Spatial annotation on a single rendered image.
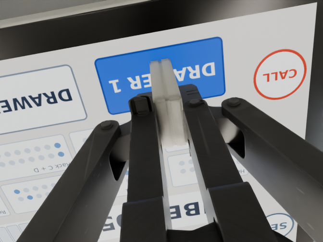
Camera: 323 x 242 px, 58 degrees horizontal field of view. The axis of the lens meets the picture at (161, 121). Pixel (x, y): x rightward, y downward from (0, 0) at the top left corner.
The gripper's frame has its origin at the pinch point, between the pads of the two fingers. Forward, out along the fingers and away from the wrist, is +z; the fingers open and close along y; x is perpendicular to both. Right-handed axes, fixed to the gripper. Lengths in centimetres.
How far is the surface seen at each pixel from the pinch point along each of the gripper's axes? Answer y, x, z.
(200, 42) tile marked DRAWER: 3.1, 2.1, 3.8
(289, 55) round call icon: 9.6, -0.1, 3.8
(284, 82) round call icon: 9.3, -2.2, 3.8
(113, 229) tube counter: -7.4, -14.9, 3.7
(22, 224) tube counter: -15.7, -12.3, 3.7
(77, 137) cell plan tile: -7.7, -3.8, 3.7
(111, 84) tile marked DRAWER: -3.9, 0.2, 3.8
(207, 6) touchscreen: 3.8, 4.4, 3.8
